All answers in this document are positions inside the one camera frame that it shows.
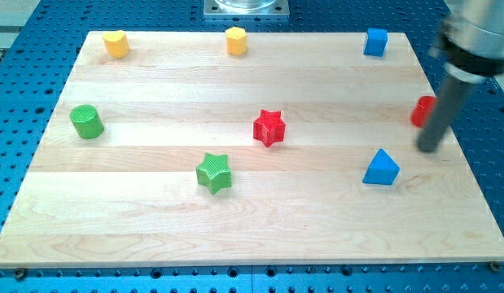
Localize red cylinder block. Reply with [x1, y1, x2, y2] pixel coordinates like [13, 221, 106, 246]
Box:
[410, 95, 436, 128]

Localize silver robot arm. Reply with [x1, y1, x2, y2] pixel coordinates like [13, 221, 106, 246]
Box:
[429, 0, 504, 84]

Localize blue triangle block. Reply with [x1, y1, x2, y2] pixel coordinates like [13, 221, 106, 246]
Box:
[362, 149, 401, 186]

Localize red star block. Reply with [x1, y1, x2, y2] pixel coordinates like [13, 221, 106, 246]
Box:
[253, 109, 286, 148]

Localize green star block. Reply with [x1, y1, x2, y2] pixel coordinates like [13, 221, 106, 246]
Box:
[195, 152, 232, 195]

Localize wooden board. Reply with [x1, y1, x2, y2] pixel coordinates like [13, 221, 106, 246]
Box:
[0, 31, 504, 269]

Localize yellow hexagon block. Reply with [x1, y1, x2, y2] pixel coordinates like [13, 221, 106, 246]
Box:
[225, 27, 248, 56]

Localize blue cube block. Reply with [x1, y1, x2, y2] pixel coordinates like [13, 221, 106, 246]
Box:
[363, 28, 388, 57]

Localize green cylinder block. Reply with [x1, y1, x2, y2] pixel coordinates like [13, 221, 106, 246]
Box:
[69, 104, 104, 139]

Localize yellow heart block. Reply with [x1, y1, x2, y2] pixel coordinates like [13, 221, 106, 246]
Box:
[103, 30, 129, 59]

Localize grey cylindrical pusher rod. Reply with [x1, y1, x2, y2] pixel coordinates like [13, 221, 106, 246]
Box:
[416, 73, 476, 153]

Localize blue perforated metal table plate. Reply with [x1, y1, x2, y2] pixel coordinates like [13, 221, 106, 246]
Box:
[0, 1, 504, 292]

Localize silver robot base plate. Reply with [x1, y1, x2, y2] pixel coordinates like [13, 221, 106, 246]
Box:
[203, 0, 290, 19]

